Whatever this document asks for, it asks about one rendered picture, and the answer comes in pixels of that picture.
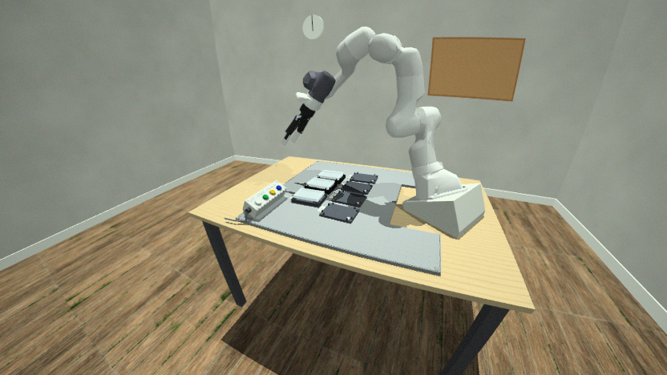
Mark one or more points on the white button panel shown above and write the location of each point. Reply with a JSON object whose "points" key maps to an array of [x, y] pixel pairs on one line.
{"points": [[263, 202]]}

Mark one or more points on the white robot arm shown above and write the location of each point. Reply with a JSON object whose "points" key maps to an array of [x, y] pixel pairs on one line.
{"points": [[431, 180]]}

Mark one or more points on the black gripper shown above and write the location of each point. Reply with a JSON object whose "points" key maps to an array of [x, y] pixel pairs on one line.
{"points": [[305, 115]]}

